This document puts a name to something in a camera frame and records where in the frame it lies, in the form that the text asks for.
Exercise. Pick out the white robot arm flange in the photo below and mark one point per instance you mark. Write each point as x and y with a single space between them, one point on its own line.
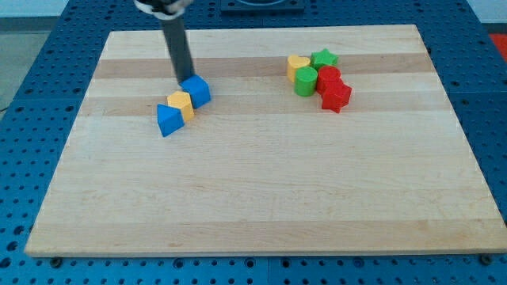
166 10

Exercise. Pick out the blue triangle block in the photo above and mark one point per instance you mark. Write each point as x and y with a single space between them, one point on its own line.
169 119

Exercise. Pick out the light wooden board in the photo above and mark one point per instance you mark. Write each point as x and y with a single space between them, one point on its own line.
260 170

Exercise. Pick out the blue cube block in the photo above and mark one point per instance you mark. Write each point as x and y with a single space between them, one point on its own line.
198 90

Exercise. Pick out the green cylinder block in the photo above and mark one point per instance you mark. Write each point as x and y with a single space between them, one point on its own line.
305 81

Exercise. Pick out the yellow hexagon block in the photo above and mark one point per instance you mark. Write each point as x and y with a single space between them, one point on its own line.
182 101

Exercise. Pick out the yellow heart block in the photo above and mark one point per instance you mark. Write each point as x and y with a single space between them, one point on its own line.
294 62

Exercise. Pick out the red star block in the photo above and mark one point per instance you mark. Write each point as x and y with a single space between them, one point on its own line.
335 96

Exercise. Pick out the red cylinder block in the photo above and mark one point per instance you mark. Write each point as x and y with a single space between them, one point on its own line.
327 75

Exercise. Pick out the green star block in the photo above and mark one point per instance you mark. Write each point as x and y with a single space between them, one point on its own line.
323 58

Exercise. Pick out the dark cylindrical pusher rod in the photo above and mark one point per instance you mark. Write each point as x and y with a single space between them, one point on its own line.
178 47

